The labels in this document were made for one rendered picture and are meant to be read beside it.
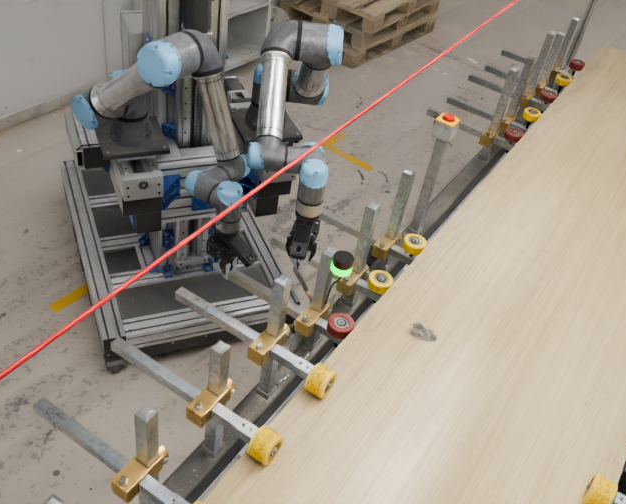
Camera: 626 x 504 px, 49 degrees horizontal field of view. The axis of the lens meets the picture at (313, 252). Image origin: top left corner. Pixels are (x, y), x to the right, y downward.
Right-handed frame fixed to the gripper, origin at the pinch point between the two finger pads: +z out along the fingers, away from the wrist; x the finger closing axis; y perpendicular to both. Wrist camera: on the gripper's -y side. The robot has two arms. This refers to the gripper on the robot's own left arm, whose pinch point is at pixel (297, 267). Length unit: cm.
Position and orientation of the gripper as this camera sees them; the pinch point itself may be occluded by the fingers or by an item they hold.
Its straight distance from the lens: 207.1
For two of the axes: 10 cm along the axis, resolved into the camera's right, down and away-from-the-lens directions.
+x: -9.7, -2.5, 0.8
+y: 2.2, -6.2, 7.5
